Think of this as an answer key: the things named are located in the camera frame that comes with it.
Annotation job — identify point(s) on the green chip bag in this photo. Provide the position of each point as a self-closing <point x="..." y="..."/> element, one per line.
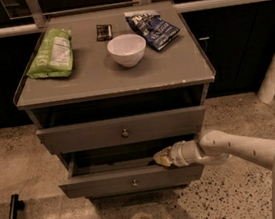
<point x="54" y="57"/>

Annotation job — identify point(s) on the grey top drawer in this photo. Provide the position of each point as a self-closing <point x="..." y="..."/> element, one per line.
<point x="121" y="131"/>

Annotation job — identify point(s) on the white bowl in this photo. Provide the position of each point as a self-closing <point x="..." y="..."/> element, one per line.
<point x="127" y="50"/>

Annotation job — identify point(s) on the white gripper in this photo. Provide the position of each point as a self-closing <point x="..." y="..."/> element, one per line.
<point x="177" y="155"/>

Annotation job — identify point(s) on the grey drawer cabinet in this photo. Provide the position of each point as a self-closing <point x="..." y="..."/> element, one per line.
<point x="100" y="89"/>

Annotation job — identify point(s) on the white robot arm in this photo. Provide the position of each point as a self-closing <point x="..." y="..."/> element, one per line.
<point x="214" y="147"/>

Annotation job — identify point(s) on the grey drawer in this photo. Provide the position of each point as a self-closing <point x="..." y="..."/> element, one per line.
<point x="100" y="178"/>
<point x="121" y="131"/>

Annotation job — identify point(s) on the blue chip bag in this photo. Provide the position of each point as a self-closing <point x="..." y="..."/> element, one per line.
<point x="156" y="31"/>

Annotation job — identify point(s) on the black snack bar wrapper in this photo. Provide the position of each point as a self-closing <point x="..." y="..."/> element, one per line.
<point x="104" y="32"/>

